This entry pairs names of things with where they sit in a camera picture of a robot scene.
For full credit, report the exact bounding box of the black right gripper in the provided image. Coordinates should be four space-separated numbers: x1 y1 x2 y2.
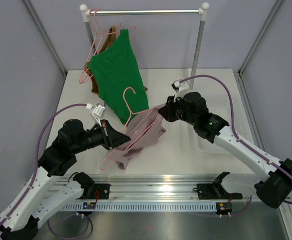
159 94 197 126

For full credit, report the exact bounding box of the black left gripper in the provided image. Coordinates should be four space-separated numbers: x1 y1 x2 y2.
72 119 131 154

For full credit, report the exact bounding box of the mauve pink tank top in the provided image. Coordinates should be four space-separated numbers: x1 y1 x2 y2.
104 104 167 171

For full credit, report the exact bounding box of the pink wire hanger front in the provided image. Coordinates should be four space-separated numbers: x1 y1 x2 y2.
99 86 161 171

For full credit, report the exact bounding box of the pink wire hanger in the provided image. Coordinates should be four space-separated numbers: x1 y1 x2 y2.
99 86 161 171
79 4 103 84
85 23 137 63

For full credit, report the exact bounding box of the green tank top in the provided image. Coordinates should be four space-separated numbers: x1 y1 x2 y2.
88 29 149 124

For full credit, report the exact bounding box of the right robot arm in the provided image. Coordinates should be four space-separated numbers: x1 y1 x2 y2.
158 92 292 209

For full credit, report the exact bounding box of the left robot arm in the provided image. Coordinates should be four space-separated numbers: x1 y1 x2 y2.
0 119 130 240

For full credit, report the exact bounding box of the brown tank top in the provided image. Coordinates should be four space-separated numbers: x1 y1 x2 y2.
79 25 117 95

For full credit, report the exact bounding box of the white plastic basket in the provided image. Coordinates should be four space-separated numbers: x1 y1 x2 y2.
195 93 253 154

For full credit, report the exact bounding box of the white clothes rack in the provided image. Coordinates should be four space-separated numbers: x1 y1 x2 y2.
79 2 210 76

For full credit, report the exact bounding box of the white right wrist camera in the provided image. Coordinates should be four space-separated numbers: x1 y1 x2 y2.
171 80 193 101

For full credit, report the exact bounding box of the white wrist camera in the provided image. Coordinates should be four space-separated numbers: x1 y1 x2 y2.
86 103 105 126
171 80 193 101

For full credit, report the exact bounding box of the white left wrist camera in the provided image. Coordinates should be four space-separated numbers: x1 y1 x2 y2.
86 103 105 126

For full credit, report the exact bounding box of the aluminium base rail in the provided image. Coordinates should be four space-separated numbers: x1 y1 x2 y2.
48 174 261 204

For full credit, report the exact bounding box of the white slotted cable duct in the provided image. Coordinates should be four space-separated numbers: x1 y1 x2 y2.
61 202 217 212

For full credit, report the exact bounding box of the pink wire hanger back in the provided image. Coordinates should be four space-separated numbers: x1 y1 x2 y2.
79 4 103 84

